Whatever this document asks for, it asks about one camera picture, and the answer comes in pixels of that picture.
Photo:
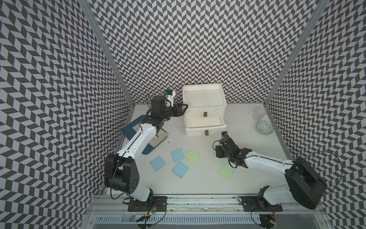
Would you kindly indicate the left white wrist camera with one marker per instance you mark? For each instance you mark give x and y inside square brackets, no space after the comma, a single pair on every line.
[169,97]

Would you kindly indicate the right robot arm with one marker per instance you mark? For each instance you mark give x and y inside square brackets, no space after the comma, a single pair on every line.
[304,186]

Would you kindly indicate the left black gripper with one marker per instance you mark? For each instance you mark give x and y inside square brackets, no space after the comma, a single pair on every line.
[178,110]

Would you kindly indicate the aluminium front rail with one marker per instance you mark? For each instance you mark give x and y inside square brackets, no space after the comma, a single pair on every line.
[194,204]

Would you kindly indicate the clear drinking glass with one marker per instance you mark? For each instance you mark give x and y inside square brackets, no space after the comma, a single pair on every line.
[258,113]

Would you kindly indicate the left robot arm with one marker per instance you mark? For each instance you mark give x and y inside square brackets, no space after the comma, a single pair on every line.
[120,169]

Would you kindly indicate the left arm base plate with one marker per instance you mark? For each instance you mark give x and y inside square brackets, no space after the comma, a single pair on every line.
[158,202]

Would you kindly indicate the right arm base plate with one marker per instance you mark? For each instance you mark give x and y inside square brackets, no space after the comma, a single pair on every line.
[252,203]

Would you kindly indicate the blue sticky note far left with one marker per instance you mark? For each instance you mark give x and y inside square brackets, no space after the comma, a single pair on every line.
[157,163]

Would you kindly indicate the dark blue tray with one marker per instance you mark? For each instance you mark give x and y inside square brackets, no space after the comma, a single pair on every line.
[129,132]

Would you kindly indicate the blue sticky note lower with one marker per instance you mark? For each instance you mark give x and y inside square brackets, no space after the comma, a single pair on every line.
[180,169]

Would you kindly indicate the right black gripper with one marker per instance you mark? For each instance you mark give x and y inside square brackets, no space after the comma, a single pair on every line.
[218,149]

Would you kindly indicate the blue sticky note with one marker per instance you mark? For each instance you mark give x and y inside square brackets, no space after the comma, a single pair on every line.
[157,163]
[180,169]
[177,155]

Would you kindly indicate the white three-drawer plastic cabinet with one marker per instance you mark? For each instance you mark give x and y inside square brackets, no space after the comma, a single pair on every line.
[204,101]

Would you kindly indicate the blue sticky note upper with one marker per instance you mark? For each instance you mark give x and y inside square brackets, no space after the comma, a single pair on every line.
[177,155]

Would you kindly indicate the white drawer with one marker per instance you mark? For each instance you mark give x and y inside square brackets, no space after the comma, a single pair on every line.
[204,126]

